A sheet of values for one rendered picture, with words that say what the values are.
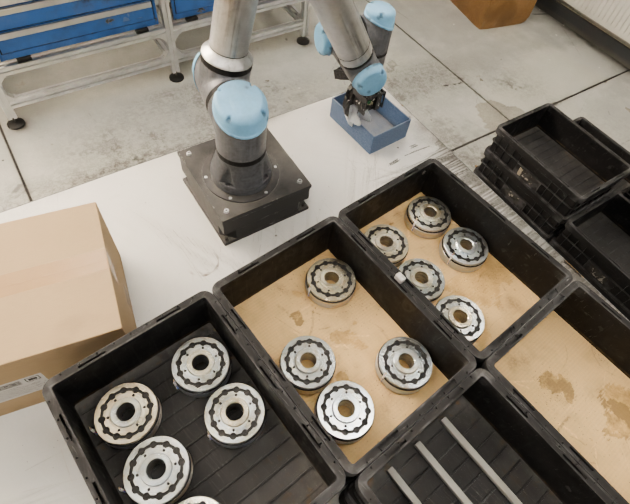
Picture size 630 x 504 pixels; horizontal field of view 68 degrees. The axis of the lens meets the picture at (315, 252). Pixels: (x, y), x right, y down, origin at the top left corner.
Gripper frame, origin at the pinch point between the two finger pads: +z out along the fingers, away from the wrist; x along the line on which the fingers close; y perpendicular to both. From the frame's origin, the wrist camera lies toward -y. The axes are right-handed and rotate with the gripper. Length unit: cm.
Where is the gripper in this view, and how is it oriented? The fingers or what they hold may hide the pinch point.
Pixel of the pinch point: (351, 120)
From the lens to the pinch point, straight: 144.6
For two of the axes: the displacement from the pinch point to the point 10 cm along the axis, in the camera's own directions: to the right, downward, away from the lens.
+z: -1.0, 5.5, 8.3
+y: 5.9, 7.0, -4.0
